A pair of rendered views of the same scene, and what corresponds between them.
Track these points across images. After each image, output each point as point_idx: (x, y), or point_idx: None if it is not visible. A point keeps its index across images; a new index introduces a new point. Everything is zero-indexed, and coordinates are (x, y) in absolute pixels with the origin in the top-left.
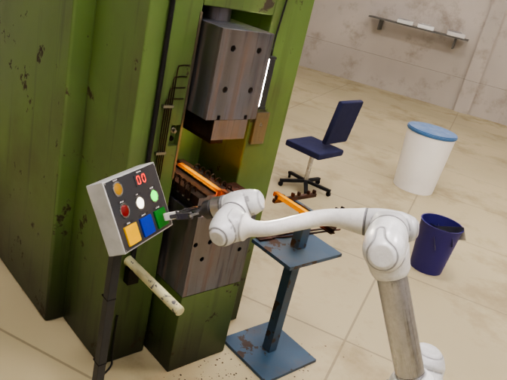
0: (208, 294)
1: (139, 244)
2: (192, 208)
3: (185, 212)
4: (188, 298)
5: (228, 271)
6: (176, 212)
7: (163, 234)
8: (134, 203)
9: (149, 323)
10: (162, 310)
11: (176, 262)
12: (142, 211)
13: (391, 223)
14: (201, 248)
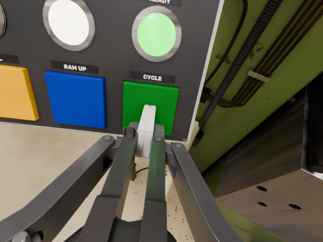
0: (250, 222)
1: (30, 125)
2: (114, 206)
3: (107, 177)
4: (221, 204)
5: (298, 240)
6: (129, 135)
7: (257, 130)
8: (40, 13)
9: (206, 173)
10: (210, 179)
11: (236, 170)
12: (76, 57)
13: None
14: (270, 198)
